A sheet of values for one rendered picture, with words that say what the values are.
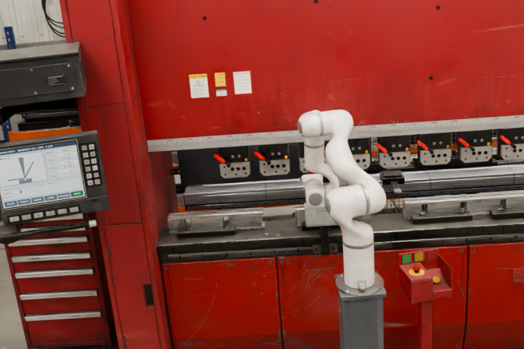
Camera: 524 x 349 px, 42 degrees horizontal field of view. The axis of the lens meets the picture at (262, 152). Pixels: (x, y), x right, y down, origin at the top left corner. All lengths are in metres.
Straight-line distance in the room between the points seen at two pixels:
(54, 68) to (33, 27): 4.75
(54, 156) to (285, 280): 1.34
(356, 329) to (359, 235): 0.40
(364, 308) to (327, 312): 0.94
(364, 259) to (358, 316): 0.24
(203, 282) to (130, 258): 0.41
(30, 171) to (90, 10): 0.74
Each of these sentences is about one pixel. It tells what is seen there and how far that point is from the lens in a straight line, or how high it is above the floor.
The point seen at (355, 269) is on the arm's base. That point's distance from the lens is 2.70.
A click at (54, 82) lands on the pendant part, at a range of 2.95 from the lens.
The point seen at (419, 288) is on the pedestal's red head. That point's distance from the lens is 3.29.
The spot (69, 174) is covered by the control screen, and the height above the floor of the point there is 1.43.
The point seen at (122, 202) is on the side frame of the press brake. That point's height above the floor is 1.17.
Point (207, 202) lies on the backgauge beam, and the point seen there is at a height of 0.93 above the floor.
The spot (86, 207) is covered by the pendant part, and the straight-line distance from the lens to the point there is 3.09.
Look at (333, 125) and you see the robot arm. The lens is 2.80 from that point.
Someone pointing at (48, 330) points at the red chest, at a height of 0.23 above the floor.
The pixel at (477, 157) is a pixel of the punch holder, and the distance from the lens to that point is 3.55.
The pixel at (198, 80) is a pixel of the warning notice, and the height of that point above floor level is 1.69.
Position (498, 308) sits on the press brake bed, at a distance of 3.85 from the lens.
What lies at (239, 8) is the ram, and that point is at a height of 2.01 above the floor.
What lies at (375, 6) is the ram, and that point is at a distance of 3.26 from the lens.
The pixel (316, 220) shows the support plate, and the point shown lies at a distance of 3.33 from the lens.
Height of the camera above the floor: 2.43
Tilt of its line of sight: 20 degrees down
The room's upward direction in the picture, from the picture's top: 5 degrees counter-clockwise
